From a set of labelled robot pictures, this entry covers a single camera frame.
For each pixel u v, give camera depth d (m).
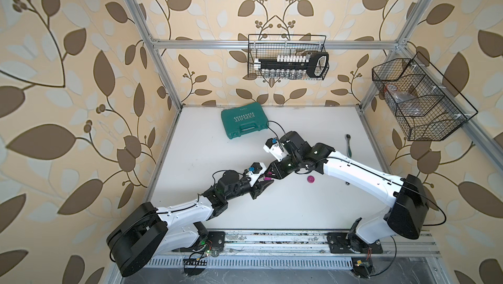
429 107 0.72
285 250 0.74
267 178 0.75
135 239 0.42
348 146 1.02
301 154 0.59
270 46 0.91
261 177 0.77
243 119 1.08
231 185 0.63
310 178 0.91
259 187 0.70
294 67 0.85
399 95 0.74
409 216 0.40
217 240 0.74
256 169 0.66
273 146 0.70
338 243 0.73
